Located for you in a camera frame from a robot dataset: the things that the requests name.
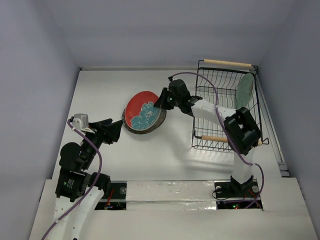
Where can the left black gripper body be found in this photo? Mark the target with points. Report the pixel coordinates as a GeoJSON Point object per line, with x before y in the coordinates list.
{"type": "Point", "coordinates": [93, 139]}

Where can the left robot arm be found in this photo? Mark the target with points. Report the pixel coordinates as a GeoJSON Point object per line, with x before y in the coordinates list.
{"type": "Point", "coordinates": [81, 184]}

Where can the grey deer snowflake plate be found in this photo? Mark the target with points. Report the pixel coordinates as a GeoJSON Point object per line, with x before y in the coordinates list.
{"type": "Point", "coordinates": [158, 123]}

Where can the red teal flower plate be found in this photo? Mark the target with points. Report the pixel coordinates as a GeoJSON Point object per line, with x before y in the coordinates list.
{"type": "Point", "coordinates": [140, 112]}

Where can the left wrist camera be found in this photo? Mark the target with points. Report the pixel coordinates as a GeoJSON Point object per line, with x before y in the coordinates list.
{"type": "Point", "coordinates": [80, 122]}

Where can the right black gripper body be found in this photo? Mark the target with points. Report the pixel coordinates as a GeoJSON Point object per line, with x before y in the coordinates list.
{"type": "Point", "coordinates": [169, 98]}

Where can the white front platform board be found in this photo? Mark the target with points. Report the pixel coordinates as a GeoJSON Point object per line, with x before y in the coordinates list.
{"type": "Point", "coordinates": [177, 210]}

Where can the green leaf plate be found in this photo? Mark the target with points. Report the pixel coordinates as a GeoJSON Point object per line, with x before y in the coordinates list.
{"type": "Point", "coordinates": [245, 90]}

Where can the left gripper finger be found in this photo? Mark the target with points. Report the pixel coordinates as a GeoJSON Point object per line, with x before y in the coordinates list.
{"type": "Point", "coordinates": [102, 126]}
{"type": "Point", "coordinates": [112, 132]}

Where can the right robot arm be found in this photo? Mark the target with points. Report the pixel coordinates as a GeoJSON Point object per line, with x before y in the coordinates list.
{"type": "Point", "coordinates": [241, 130]}

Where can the black wire dish rack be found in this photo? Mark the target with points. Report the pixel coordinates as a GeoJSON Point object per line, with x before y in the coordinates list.
{"type": "Point", "coordinates": [226, 79]}

